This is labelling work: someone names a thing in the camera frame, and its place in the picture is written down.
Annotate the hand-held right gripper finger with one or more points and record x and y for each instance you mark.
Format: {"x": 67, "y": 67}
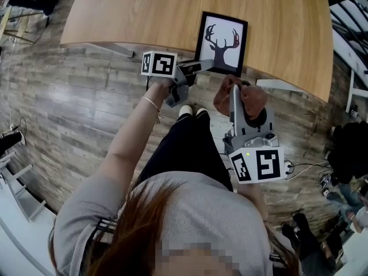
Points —
{"x": 236, "y": 111}
{"x": 270, "y": 124}

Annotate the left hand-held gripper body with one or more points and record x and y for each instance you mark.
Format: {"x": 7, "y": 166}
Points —
{"x": 161, "y": 65}

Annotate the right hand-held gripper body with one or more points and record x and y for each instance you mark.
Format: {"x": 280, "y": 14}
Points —
{"x": 258, "y": 165}

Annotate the brown cloth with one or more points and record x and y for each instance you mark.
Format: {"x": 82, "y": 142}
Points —
{"x": 253, "y": 102}

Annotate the black framed deer picture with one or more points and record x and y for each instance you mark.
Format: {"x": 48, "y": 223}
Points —
{"x": 227, "y": 24}

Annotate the person's right forearm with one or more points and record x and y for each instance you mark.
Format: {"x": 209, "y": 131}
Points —
{"x": 253, "y": 200}

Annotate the person's left forearm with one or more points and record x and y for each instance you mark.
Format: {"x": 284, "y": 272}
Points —
{"x": 135, "y": 131}

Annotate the white power strip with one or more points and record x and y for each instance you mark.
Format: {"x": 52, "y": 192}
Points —
{"x": 288, "y": 170}

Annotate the person's right white shoe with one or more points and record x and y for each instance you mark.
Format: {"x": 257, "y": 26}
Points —
{"x": 201, "y": 112}

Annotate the person's white shoe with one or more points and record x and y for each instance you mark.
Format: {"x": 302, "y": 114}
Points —
{"x": 201, "y": 112}
{"x": 185, "y": 111}

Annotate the white table leg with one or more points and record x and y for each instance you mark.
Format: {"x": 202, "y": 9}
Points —
{"x": 115, "y": 49}
{"x": 276, "y": 84}

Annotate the person's left white shoe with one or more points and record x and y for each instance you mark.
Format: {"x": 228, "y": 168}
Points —
{"x": 185, "y": 111}

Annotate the person's black trousers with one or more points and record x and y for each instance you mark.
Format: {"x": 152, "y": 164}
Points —
{"x": 184, "y": 148}

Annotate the small black device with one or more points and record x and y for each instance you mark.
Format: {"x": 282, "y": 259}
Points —
{"x": 325, "y": 183}

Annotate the person's grey knit top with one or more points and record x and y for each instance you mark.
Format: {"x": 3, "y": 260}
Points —
{"x": 201, "y": 211}

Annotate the small black white block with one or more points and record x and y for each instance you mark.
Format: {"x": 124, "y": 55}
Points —
{"x": 354, "y": 112}

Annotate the black bag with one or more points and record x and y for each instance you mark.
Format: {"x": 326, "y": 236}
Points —
{"x": 350, "y": 151}

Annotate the white metal stand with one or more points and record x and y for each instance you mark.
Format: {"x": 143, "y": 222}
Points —
{"x": 351, "y": 91}

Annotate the white staircase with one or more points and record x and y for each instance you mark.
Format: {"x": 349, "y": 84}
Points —
{"x": 345, "y": 47}

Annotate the round yellow table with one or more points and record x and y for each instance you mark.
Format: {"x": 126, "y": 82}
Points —
{"x": 17, "y": 33}

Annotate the white metal rack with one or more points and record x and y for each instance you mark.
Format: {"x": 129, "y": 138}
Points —
{"x": 20, "y": 188}

